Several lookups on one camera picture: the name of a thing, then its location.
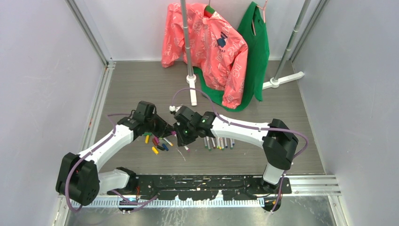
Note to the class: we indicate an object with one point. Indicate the right rack pole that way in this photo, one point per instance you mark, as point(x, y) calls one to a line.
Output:
point(292, 38)

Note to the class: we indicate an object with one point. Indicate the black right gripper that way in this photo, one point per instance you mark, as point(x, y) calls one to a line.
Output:
point(182, 141)

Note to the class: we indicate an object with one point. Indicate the green hanging shirt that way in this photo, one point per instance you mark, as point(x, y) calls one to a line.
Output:
point(258, 56)

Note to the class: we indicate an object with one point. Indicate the brown cap marker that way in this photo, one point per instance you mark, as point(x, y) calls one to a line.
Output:
point(213, 143)

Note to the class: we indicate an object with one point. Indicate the left rack pole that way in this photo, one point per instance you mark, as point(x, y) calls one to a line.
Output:
point(186, 39)

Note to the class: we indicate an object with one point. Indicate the black pen cap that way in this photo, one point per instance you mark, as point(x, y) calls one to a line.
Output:
point(161, 148)

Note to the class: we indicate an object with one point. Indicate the rack pole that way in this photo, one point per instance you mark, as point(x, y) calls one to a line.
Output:
point(292, 38)
point(186, 39)

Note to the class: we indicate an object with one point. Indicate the pink printed jacket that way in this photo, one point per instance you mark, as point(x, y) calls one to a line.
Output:
point(216, 48)

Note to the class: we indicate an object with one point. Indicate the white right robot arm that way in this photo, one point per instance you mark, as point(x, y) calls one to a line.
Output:
point(277, 141)

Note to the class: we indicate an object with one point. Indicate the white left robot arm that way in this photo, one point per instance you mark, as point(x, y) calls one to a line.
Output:
point(80, 179)

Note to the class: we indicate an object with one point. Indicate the pink clothes hanger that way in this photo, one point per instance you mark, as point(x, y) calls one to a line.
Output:
point(262, 14)

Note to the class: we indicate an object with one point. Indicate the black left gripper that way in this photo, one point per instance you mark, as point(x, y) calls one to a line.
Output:
point(164, 129)

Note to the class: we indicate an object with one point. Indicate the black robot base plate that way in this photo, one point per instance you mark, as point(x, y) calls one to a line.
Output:
point(189, 191)

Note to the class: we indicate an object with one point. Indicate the white left rack foot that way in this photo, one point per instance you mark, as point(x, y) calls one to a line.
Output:
point(191, 80)

